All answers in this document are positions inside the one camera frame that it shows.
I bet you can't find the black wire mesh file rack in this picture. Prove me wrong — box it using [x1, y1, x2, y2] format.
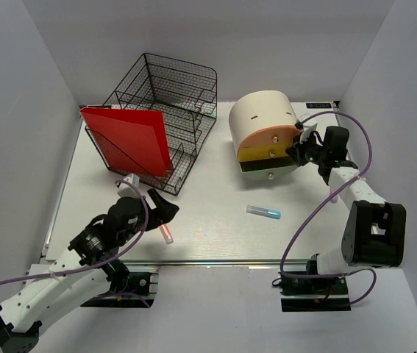
[84, 53, 218, 196]

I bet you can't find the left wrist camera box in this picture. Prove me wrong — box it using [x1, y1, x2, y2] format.
[115, 174, 140, 198]

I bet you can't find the orange pink highlighter pen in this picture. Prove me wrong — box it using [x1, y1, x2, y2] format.
[159, 224, 174, 245]

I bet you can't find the blue clear highlighter pen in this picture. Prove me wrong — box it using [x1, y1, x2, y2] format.
[246, 205, 281, 220]

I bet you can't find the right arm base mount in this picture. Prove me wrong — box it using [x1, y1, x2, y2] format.
[271, 274, 351, 313]

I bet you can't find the red A4 file folder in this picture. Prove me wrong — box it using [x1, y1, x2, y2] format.
[80, 107, 173, 177]

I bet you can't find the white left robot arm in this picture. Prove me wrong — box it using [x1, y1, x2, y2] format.
[0, 188, 179, 352]

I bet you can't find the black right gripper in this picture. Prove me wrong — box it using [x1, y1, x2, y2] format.
[287, 130, 328, 167]

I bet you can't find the pale green bottom drawer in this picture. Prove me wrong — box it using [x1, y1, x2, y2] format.
[239, 156, 297, 181]

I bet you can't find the orange top drawer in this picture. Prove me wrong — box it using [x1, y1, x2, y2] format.
[239, 125, 300, 149]

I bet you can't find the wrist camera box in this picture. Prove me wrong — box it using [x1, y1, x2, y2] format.
[115, 174, 140, 198]
[295, 113, 318, 143]

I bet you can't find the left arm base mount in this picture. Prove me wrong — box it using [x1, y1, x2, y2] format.
[81, 265, 159, 309]

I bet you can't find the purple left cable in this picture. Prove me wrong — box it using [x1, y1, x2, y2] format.
[0, 178, 149, 341]

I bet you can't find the yellow drawer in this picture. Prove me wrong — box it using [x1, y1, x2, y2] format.
[237, 145, 288, 162]

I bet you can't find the cream drawer cabinet shell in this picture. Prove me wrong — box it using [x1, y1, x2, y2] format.
[229, 90, 297, 149]

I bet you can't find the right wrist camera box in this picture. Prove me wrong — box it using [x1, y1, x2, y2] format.
[295, 113, 318, 143]

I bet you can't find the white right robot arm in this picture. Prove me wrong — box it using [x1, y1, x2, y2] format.
[287, 126, 407, 293]

